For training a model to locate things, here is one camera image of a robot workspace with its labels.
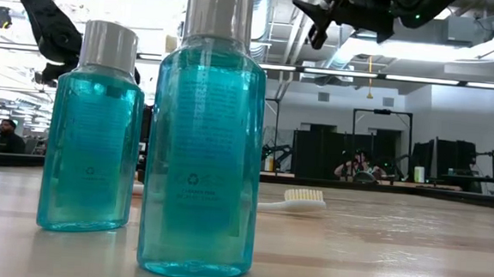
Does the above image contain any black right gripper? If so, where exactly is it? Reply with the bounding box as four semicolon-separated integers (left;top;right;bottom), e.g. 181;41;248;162
290;0;399;55

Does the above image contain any orange and white toothbrush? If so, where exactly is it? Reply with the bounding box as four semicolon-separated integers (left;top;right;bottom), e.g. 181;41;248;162
256;184;329;216

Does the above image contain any yellow hanging pendant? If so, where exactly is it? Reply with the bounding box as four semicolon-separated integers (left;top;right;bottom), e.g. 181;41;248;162
364;55;377;100

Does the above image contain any grey ceiling air unit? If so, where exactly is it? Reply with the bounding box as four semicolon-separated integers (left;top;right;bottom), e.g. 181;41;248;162
444;15;494;48

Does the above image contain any person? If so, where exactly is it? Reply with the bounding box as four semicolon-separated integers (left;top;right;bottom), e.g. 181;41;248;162
0;117;29;156
333;147;389;185

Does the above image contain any blue mouthwash bottle white cap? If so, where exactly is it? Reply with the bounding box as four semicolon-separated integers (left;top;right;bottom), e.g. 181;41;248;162
34;15;150;238
135;0;273;277

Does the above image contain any black ceiling-hung device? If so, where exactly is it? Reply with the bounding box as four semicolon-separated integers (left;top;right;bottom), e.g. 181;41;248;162
0;6;15;31

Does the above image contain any large silver ventilation duct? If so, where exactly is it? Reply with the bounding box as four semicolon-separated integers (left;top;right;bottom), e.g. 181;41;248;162
319;22;392;75

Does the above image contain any ribbed silver ventilation duct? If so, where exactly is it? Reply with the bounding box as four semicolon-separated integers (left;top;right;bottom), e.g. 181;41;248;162
246;0;278;64

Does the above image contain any black partition wall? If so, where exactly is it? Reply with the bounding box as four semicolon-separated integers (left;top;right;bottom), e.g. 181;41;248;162
290;123;403;185

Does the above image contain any black aluminium rig frame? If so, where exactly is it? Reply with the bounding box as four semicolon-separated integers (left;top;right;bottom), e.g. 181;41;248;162
0;152;494;209

